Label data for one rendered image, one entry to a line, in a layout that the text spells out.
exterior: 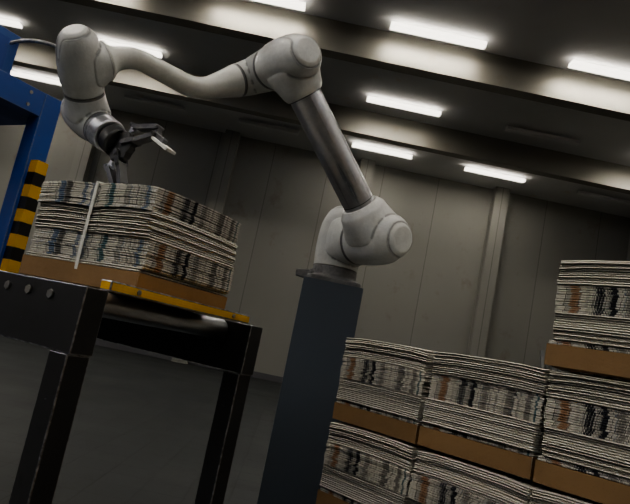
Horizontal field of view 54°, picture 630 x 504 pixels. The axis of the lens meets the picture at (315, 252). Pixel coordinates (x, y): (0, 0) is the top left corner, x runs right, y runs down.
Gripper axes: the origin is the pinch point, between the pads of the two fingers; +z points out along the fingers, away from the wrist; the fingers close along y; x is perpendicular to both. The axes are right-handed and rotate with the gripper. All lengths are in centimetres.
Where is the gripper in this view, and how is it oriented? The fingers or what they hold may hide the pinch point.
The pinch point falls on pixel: (153, 173)
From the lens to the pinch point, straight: 152.1
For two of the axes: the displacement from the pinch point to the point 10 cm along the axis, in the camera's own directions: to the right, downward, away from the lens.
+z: 6.7, 5.2, -5.3
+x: -4.9, -2.3, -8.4
